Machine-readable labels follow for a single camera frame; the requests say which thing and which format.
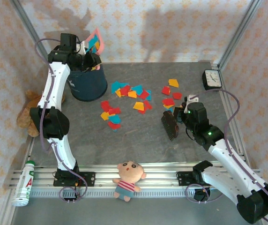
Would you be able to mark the yellow paper scrap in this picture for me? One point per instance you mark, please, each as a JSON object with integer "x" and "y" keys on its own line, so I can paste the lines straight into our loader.
{"x": 104, "y": 115}
{"x": 168, "y": 107}
{"x": 118, "y": 93}
{"x": 138, "y": 106}
{"x": 132, "y": 94}
{"x": 97, "y": 44}
{"x": 173, "y": 83}

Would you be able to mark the dark wooden brush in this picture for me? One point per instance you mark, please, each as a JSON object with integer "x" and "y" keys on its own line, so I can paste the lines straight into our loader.
{"x": 170, "y": 126}

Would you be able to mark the pink plastic dustpan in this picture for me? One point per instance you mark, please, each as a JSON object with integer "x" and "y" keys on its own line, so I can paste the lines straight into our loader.
{"x": 102, "y": 44}

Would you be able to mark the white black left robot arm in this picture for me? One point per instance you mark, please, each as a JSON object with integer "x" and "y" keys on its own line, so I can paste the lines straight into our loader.
{"x": 54, "y": 84}

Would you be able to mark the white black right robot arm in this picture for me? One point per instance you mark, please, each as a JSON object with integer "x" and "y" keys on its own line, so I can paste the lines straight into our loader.
{"x": 227, "y": 159}

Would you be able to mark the dark blue trash bin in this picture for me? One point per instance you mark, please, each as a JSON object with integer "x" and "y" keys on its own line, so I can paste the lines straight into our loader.
{"x": 89, "y": 84}

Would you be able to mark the black square table clock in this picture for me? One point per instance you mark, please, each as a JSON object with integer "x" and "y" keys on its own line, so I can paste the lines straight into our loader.
{"x": 212, "y": 79}

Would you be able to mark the cartoon boy plush doll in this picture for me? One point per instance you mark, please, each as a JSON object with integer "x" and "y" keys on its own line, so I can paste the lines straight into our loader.
{"x": 130, "y": 173}

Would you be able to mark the brown teddy bear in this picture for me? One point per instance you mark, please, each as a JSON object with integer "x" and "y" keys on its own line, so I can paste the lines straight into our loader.
{"x": 25, "y": 117}

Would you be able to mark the white plastic drink bottle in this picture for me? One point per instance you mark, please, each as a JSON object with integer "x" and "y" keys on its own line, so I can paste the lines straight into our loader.
{"x": 25, "y": 182}

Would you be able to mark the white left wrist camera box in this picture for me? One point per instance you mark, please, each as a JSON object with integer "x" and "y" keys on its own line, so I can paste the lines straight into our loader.
{"x": 81, "y": 47}

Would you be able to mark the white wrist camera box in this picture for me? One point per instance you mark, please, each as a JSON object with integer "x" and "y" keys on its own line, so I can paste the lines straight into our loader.
{"x": 192, "y": 98}
{"x": 81, "y": 47}

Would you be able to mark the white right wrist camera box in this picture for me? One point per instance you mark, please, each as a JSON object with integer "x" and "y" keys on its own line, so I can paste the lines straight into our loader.
{"x": 192, "y": 98}

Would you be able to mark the aluminium frame post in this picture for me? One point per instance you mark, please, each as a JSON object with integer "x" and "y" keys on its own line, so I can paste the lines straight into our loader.
{"x": 29, "y": 27}
{"x": 240, "y": 30}

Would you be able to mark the aluminium table side rail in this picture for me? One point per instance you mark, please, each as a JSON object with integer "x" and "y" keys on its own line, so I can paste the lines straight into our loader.
{"x": 30, "y": 148}
{"x": 239, "y": 140}

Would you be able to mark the wide aluminium mounting rail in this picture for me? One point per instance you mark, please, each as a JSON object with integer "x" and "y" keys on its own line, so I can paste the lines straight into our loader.
{"x": 159, "y": 173}

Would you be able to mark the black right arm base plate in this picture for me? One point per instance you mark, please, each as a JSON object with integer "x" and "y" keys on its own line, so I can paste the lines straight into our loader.
{"x": 183, "y": 178}

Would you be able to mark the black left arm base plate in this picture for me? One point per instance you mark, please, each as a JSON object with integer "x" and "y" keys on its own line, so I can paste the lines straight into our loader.
{"x": 89, "y": 179}

